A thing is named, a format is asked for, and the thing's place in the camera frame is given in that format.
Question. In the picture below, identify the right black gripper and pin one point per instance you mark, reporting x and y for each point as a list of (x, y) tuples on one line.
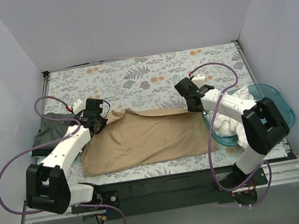
[(192, 104)]

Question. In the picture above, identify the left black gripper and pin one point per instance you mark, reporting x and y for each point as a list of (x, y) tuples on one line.
[(98, 124)]

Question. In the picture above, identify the tan t shirt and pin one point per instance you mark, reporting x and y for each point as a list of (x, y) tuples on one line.
[(135, 138)]

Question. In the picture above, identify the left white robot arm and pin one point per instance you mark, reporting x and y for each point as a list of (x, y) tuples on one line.
[(47, 188)]

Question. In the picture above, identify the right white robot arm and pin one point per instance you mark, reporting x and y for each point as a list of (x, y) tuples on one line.
[(262, 122)]

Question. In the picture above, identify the white t shirt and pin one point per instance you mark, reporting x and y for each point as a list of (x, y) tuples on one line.
[(227, 128)]

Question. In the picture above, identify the floral table cloth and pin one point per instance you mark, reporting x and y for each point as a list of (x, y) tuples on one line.
[(148, 83)]

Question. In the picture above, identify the dark grey folded t shirt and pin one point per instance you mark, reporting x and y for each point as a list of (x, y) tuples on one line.
[(53, 126)]

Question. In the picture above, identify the black folded t shirt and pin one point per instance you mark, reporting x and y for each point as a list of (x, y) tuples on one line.
[(48, 149)]

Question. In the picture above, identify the teal plastic basket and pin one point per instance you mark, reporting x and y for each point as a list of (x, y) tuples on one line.
[(259, 91)]

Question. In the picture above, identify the teal folded t shirt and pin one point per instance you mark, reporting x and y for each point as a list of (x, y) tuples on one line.
[(37, 153)]

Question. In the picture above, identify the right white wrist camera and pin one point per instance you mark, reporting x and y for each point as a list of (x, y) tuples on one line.
[(199, 80)]

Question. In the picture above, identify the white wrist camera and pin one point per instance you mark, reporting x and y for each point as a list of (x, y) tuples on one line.
[(77, 106), (199, 80)]

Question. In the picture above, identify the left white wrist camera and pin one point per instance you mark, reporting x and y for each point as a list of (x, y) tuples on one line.
[(77, 106)]

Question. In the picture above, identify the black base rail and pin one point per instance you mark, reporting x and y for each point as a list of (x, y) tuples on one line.
[(161, 193)]

